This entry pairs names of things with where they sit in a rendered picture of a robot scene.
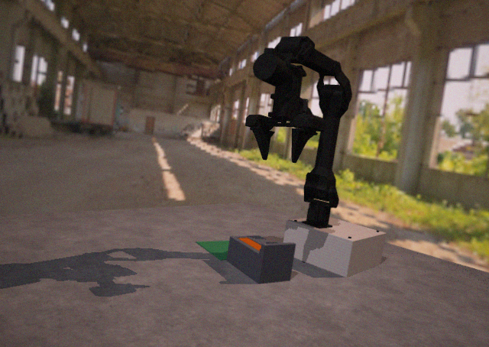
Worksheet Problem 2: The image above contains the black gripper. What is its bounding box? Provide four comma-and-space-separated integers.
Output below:
245, 89, 326, 163

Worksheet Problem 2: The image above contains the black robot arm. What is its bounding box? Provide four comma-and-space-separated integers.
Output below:
253, 36, 352, 229

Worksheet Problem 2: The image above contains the orange l-shaped part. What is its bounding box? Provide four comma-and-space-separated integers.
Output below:
239, 238, 261, 251

